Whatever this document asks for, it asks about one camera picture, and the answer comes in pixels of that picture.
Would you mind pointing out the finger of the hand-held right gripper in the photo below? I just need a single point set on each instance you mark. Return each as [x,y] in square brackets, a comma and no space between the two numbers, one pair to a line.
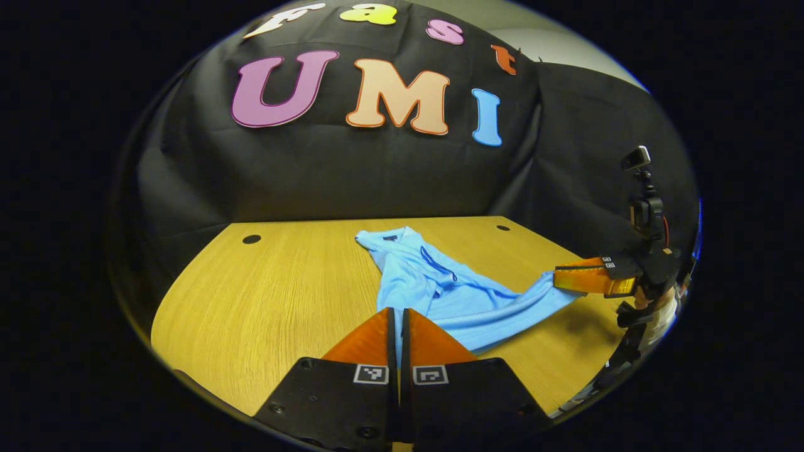
[590,277]

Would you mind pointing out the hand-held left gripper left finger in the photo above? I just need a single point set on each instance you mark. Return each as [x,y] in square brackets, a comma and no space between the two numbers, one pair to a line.
[391,389]

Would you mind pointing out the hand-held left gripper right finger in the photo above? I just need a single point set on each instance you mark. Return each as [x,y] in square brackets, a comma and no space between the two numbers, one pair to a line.
[408,389]

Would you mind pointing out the light blue T-shirt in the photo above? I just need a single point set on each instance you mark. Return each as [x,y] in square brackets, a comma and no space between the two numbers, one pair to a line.
[452,301]

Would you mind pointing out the black backdrop cloth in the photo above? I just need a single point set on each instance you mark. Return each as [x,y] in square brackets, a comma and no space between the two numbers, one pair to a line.
[377,169]

